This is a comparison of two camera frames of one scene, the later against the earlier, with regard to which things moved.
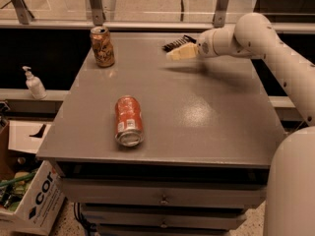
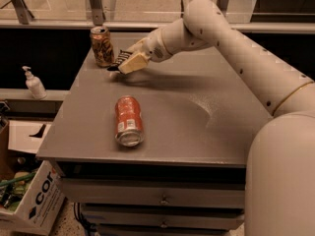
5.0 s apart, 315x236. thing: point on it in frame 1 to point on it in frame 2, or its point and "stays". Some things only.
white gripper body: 206,44 to 157,48
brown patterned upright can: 102,48 stays
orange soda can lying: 129,124 stays
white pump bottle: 34,85 stays
